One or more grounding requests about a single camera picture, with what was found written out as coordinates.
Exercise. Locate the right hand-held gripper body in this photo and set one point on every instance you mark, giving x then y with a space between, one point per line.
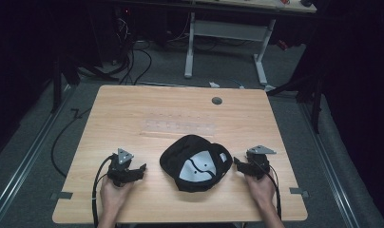
258 164

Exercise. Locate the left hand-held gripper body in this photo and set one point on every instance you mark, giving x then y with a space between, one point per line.
119 171

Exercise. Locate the black baseball cap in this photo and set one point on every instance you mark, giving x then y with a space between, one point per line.
180 155

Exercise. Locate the person's left hand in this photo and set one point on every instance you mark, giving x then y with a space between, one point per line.
111 196

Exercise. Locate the person's right hand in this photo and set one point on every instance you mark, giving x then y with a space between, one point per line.
262 191

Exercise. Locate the grey tape piece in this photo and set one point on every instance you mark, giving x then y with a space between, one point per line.
61 195
298 191

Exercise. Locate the clear tape patch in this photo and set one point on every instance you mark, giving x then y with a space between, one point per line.
180 128

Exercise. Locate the black metal stand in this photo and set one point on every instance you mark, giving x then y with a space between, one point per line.
58 82
310 88

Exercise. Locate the white-framed wooden desk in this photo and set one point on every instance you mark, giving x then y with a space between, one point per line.
231 30

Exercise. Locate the aluminium floor rail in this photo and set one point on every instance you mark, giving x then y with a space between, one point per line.
25 164
331 164

